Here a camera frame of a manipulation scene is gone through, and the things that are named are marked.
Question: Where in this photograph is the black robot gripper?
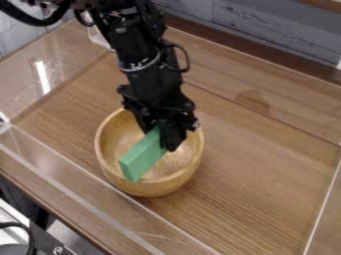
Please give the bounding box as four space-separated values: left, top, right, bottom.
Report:
118 53 197 152

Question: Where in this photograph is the green rectangular block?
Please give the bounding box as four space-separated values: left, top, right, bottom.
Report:
119 127 168 182

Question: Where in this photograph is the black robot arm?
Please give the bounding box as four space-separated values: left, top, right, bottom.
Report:
0 0 197 151

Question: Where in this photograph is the brown wooden bowl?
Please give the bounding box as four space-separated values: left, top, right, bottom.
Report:
95 109 204 197

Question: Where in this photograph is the clear acrylic tray enclosure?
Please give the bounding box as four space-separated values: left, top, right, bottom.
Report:
0 22 341 255

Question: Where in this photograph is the clear acrylic corner bracket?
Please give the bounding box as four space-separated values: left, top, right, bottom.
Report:
87 25 111 49

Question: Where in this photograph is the black metal table frame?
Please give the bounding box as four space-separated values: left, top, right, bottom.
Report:
0 177 78 255

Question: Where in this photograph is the black cable bottom left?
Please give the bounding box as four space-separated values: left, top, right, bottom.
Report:
0 221 38 255

